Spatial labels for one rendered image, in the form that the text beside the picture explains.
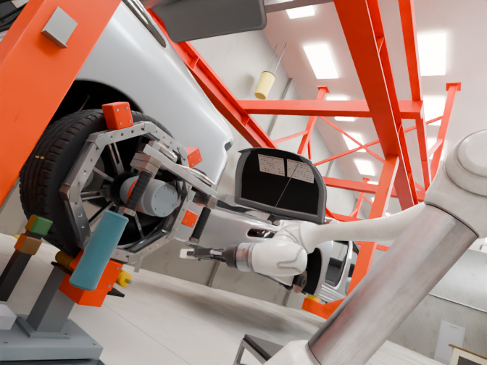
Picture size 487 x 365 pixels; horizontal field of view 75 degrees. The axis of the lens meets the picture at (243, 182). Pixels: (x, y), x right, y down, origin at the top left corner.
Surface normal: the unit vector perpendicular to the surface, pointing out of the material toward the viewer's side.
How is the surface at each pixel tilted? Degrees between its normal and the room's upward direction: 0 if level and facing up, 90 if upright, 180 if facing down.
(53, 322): 90
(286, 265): 119
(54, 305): 90
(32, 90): 90
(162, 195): 90
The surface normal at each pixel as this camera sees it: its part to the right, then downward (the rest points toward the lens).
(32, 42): 0.79, 0.15
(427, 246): -0.48, -0.29
